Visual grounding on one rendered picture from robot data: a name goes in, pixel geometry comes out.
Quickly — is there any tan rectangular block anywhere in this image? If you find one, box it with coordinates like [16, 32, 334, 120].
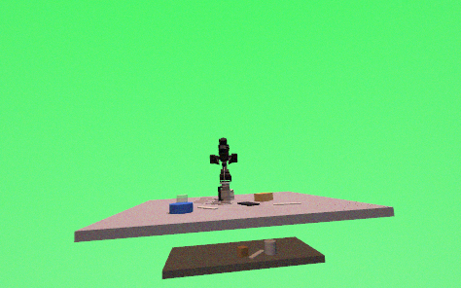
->
[254, 193, 273, 201]

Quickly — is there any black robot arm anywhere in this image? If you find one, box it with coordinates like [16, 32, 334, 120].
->
[218, 137, 231, 183]

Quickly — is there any grey cylinder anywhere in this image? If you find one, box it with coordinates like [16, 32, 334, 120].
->
[264, 239, 277, 255]
[176, 195, 188, 202]

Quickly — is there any dark brown flat shelf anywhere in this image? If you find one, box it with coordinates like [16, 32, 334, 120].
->
[161, 236, 326, 279]

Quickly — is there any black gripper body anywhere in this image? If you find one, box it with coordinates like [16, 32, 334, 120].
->
[210, 152, 237, 164]

